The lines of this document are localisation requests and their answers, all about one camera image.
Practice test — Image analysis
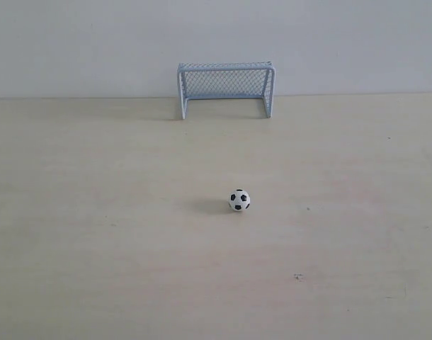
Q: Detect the black and white soccer ball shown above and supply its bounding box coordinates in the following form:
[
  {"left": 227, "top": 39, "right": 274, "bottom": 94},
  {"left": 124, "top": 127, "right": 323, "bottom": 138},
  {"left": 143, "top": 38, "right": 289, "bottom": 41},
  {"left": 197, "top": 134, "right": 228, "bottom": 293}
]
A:
[{"left": 228, "top": 188, "right": 251, "bottom": 212}]

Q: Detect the small white soccer goal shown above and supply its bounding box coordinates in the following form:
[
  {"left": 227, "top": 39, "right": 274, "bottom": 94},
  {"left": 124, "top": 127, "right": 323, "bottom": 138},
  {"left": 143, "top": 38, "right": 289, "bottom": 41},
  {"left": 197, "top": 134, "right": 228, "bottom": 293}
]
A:
[{"left": 176, "top": 62, "right": 275, "bottom": 119}]

